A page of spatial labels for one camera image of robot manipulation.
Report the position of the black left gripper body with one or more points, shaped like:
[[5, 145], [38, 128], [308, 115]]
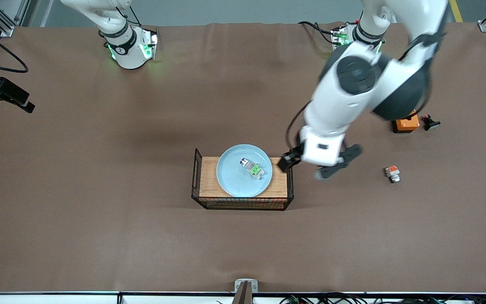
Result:
[[294, 155]]

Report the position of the light blue round plate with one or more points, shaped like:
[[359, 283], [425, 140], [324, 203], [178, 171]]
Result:
[[234, 185]]

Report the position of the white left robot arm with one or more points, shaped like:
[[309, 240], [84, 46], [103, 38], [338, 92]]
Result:
[[352, 84]]

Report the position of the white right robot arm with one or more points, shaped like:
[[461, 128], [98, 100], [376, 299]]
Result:
[[129, 55]]

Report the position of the button with orange contact block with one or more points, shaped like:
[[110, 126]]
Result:
[[392, 173]]

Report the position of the orange button box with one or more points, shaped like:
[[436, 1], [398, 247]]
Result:
[[407, 124]]

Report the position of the black clear-capped push button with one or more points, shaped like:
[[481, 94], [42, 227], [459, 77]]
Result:
[[431, 124]]

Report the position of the wooden board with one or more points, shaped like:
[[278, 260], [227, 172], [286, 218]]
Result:
[[208, 181]]

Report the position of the brown table cover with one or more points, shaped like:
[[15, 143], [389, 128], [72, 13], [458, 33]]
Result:
[[243, 245]]

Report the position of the grey connector box green light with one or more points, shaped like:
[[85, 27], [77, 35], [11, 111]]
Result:
[[339, 40], [148, 44]]

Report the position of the grey metal bracket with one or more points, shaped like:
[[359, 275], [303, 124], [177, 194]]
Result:
[[238, 287]]

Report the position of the dark camera mount post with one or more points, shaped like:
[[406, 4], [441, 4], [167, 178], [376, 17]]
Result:
[[243, 296]]

